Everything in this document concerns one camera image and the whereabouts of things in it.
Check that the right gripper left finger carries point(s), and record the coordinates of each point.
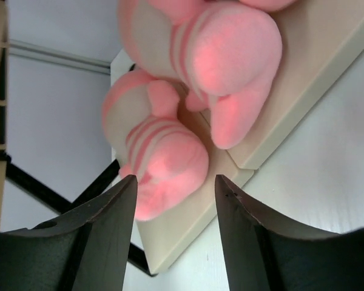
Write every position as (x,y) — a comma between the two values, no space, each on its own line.
(83,249)

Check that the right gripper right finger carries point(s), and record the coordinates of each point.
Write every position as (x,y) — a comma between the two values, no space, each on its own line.
(267,250)

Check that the pink striped plush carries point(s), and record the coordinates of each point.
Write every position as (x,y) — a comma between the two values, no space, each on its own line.
(226,52)
(140,122)

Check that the beige three-tier shelf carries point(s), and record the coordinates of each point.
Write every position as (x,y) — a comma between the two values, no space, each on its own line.
(321,40)

